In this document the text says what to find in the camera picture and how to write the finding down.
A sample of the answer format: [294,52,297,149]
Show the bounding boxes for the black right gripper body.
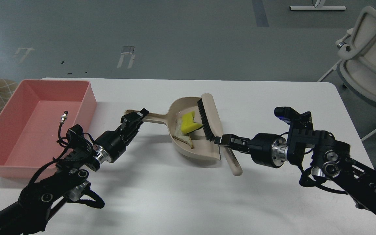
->
[240,133,285,168]

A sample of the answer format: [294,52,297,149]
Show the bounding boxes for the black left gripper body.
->
[94,126,140,163]

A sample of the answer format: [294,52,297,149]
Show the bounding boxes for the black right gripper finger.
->
[214,136,250,154]
[223,134,251,146]

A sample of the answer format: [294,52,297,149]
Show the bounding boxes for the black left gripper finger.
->
[120,113,141,131]
[135,108,149,128]

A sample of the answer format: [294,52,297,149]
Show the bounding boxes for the beige plastic dustpan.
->
[125,96,221,161]

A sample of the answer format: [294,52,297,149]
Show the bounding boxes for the yellow sponge piece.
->
[181,111,203,134]

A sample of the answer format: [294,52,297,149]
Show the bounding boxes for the beige hand brush black bristles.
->
[197,93,243,177]

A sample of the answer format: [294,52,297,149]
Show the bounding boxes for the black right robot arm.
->
[214,107,376,215]

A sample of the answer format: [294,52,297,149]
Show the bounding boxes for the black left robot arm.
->
[0,109,149,235]

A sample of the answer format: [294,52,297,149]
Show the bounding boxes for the pink plastic bin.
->
[0,79,97,179]

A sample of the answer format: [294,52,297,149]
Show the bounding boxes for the beige plastic chair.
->
[318,5,376,141]

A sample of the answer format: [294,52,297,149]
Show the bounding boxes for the white floor stand base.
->
[290,5,347,11]

